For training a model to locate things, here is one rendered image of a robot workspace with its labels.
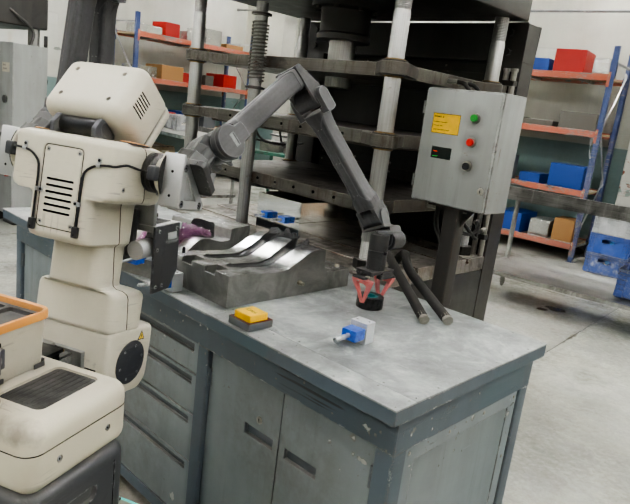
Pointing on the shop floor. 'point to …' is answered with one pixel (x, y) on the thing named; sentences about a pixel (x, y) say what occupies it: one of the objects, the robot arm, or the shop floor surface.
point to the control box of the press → (464, 166)
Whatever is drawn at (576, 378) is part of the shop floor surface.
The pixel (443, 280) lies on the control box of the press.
